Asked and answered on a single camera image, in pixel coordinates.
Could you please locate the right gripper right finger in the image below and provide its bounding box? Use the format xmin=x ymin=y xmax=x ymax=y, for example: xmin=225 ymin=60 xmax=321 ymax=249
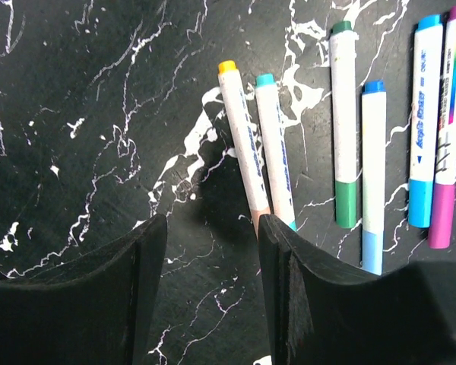
xmin=258 ymin=214 xmax=456 ymax=364

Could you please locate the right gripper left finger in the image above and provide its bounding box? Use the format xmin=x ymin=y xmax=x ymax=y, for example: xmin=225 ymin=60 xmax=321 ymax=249
xmin=0 ymin=214 xmax=167 ymax=364

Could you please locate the teal capped white marker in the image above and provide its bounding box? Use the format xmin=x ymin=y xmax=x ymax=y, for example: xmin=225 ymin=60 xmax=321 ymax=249
xmin=255 ymin=73 xmax=296 ymax=231

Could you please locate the orange capped white marker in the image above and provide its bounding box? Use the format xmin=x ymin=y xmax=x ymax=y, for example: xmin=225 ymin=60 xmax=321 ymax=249
xmin=218 ymin=60 xmax=271 ymax=231

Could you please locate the dark green capped marker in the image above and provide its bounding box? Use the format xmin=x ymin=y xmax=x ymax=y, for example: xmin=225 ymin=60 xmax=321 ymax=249
xmin=330 ymin=21 xmax=357 ymax=228

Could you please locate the light blue capped marker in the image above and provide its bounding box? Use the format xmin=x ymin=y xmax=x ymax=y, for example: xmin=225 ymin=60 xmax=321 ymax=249
xmin=361 ymin=80 xmax=387 ymax=275

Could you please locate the purple capped white marker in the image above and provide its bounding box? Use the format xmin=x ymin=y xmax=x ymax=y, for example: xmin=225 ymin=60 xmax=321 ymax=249
xmin=428 ymin=5 xmax=456 ymax=249

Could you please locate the blue capped white marker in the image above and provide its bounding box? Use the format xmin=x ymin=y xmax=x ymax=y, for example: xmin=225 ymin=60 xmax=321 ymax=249
xmin=408 ymin=14 xmax=443 ymax=228

